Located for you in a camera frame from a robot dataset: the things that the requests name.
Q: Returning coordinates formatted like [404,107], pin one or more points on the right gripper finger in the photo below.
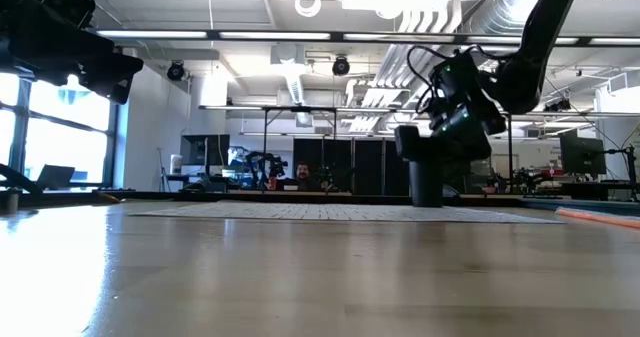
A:
[410,142]

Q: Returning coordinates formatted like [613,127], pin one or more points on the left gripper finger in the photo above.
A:
[115,69]

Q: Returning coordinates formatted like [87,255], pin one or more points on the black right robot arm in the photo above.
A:
[545,27]

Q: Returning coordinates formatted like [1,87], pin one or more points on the background black robot arm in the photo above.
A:
[265,169]

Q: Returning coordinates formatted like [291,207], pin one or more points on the black monitor on arm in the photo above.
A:
[582,154]

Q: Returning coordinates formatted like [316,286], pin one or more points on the orange long utensil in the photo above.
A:
[600,218]

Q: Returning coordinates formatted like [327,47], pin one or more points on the black cylindrical cup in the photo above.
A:
[426,184]

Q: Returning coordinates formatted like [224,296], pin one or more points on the black partition panels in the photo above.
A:
[370,167]

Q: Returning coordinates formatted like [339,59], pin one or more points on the long ceiling light strip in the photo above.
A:
[275,35]
[400,37]
[150,34]

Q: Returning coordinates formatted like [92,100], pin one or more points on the black round ceiling spotlight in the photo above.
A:
[341,66]
[176,71]

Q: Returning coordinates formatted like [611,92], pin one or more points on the grey woven placemat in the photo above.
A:
[345,212]

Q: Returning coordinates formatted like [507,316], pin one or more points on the person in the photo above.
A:
[302,174]

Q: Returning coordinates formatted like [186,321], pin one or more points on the white container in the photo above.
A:
[176,164]

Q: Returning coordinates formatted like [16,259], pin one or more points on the black computer monitor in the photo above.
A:
[200,149]

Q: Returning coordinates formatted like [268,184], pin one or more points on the dark open laptop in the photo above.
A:
[55,177]

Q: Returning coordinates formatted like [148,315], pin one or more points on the white base standoff peg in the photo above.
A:
[12,201]

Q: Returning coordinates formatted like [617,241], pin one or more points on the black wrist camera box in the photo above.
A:
[457,79]

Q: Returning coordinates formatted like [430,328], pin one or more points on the background black rig frame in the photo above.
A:
[300,109]

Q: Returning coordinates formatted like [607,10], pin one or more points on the black curved bracket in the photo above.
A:
[20,179]

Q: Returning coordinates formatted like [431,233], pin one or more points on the silver ventilation duct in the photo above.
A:
[495,7]

